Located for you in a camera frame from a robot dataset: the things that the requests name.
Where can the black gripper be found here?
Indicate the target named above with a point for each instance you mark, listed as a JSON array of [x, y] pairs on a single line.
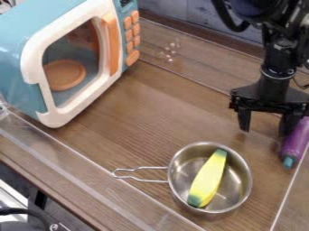
[[270, 95]]

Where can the purple toy eggplant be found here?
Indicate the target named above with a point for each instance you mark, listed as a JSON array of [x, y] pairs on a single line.
[[294, 144]]

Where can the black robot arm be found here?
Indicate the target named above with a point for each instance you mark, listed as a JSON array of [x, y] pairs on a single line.
[[285, 33]]

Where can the orange microwave turntable plate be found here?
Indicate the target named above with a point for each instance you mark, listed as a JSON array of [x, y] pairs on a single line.
[[64, 74]]

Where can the blue toy microwave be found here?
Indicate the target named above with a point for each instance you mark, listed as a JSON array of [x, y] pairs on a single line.
[[95, 32]]

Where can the silver pot with wire handle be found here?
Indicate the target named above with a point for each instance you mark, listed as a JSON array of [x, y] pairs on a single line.
[[178, 174]]

